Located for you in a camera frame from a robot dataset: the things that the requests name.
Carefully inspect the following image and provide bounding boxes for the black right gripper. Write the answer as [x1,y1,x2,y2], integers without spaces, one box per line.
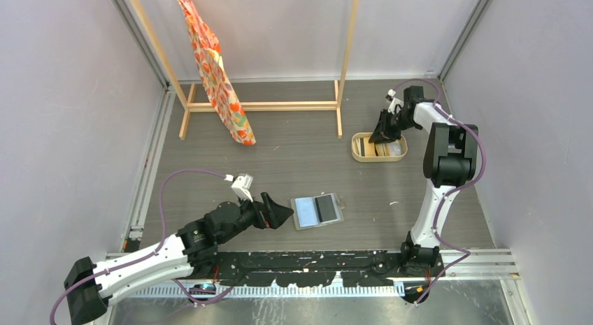
[370,109,419,145]

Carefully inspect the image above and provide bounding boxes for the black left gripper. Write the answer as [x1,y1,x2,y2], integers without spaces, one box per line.
[218,190,292,244]

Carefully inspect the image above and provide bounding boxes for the grey card holder wallet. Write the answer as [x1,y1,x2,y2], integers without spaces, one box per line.
[290,193,344,231]

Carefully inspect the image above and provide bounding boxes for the gold card black stripe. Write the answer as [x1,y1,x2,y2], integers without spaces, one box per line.
[359,137,376,158]

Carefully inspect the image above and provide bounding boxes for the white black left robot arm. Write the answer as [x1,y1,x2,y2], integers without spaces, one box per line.
[64,192,294,324]

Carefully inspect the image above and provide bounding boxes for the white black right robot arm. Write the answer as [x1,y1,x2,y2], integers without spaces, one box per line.
[369,85,478,277]

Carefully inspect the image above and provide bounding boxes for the silver VIP card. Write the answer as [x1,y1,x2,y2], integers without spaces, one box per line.
[384,141,402,157]

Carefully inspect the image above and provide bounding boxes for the cream oval tray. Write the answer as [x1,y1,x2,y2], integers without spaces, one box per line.
[351,132,408,163]

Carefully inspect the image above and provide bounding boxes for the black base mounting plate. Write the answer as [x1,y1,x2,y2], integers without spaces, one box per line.
[187,250,444,287]

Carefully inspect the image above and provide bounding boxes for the floral fabric bag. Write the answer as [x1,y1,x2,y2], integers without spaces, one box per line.
[177,0,256,145]

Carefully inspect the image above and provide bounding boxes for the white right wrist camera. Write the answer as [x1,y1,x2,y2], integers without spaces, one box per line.
[385,89,404,115]

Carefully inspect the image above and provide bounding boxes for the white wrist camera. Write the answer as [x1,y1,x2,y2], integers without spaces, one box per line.
[385,89,404,115]
[224,173,253,202]

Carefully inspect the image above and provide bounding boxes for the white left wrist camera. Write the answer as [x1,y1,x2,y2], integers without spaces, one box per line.
[224,173,253,202]

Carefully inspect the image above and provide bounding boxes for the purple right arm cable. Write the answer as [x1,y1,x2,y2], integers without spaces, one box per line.
[391,78,487,305]

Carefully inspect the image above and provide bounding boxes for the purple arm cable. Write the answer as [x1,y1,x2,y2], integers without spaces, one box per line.
[50,168,235,325]
[391,78,487,305]

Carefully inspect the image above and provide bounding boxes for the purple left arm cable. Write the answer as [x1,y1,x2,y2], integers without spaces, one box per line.
[50,168,235,325]

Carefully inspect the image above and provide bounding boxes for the wooden rack frame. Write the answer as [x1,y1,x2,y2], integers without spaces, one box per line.
[128,0,359,140]

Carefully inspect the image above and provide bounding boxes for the aluminium front rail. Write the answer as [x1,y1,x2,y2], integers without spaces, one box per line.
[94,246,518,287]

